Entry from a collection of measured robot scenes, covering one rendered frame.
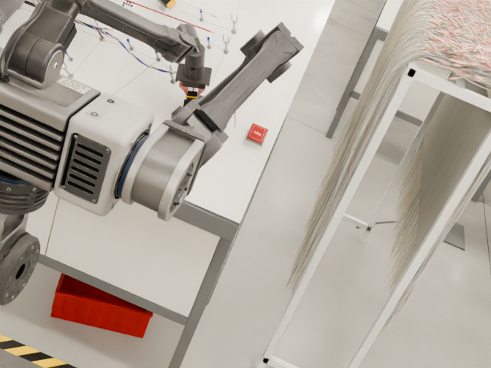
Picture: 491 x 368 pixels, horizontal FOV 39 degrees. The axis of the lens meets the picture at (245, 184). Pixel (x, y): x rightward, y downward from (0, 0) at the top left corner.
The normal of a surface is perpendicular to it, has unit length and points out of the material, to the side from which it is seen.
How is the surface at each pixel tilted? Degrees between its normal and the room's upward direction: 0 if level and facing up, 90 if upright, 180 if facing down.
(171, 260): 90
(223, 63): 52
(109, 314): 90
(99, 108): 0
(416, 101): 90
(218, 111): 35
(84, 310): 90
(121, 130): 0
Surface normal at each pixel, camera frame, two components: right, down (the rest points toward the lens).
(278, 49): 0.53, -0.31
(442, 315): 0.32, -0.80
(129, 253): -0.22, 0.45
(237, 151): 0.03, -0.14
